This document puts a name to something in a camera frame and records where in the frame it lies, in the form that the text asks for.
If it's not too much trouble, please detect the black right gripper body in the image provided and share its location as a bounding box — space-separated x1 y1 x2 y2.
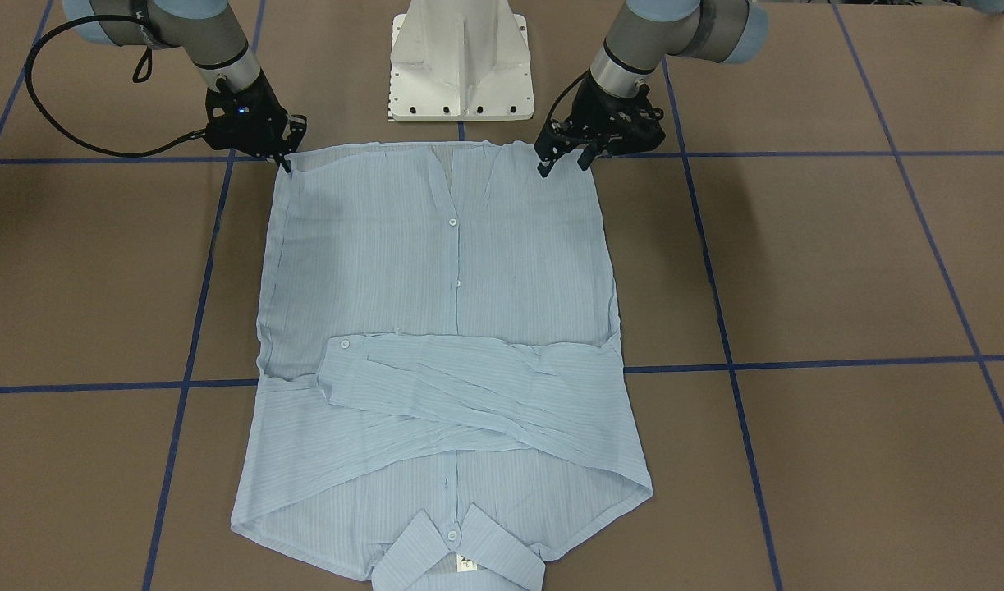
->
203 72 307 163

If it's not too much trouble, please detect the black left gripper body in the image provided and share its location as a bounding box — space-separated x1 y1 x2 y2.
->
534 72 666 165

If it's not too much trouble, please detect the light blue button-up shirt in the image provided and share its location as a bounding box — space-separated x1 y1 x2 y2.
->
231 142 653 590

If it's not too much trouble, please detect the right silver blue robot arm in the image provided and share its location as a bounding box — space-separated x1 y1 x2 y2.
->
58 1 307 172

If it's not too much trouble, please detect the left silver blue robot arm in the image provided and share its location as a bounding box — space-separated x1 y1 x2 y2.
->
533 1 769 178

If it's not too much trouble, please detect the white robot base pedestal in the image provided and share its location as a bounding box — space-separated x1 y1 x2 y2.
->
388 1 535 122

